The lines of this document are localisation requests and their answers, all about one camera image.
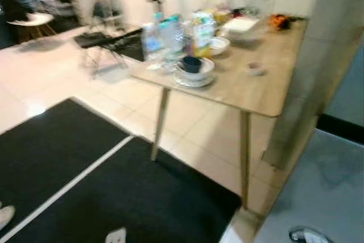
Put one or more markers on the clear bottle with white lid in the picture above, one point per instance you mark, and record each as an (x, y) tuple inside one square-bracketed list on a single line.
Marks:
[(267, 5)]

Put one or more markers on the wide white bowl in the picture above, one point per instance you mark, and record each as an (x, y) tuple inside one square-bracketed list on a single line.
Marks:
[(207, 71)]

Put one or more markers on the mango juice carton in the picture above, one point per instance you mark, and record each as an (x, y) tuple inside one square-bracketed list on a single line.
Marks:
[(203, 33)]

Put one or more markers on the black topped metal stand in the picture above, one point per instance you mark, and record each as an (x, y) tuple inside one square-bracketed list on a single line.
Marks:
[(108, 41)]

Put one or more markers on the white chair with wooden legs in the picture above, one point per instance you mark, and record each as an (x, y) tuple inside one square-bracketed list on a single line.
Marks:
[(34, 21)]

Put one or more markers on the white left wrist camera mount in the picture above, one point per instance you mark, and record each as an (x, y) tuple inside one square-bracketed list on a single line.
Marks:
[(116, 236)]

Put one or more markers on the white square lidded container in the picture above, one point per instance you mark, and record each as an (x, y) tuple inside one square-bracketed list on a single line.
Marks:
[(240, 25)]

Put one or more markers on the orange and black device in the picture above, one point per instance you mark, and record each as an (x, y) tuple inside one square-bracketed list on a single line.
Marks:
[(278, 21)]

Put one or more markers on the white shoe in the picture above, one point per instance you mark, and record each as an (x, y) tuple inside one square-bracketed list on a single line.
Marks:
[(5, 215)]

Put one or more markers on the dark blue mug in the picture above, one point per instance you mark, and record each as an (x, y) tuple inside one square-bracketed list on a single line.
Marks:
[(191, 64)]

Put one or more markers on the tiny white dish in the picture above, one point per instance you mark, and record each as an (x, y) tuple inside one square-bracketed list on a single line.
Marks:
[(256, 69)]

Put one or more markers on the light wooden table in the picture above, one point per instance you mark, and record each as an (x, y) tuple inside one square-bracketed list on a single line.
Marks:
[(267, 78)]

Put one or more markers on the small white bowl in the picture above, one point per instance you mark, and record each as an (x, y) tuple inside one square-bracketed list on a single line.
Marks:
[(219, 45)]

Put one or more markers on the black floor mat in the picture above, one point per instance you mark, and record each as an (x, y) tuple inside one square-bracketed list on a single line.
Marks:
[(142, 203), (51, 146)]

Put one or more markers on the silver fridge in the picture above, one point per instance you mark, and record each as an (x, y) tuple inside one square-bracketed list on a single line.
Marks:
[(350, 95)]

